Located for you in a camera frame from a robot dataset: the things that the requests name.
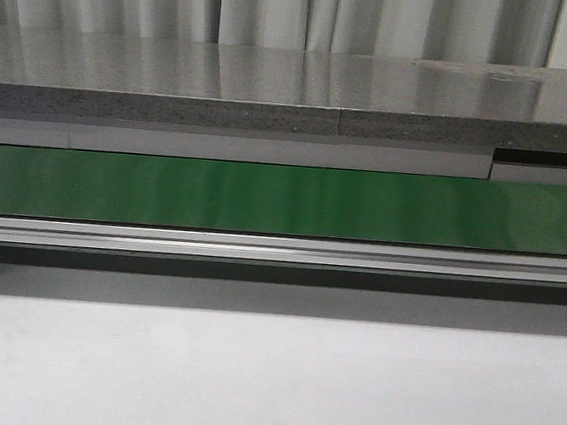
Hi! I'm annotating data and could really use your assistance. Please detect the grey rear conveyor rail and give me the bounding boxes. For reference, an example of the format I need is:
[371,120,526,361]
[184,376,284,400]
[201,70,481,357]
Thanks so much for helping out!
[0,111,567,186]

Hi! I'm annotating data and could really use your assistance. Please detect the aluminium front conveyor rail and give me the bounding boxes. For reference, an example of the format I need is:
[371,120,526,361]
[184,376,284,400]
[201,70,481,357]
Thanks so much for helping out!
[0,215,567,287]

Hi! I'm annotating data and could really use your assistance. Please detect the green conveyor belt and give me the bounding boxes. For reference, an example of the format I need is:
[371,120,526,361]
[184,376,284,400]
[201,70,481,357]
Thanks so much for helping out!
[0,145,567,256]

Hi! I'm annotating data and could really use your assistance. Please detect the white pleated curtain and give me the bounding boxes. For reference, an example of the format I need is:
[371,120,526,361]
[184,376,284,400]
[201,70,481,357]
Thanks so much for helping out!
[0,0,567,69]

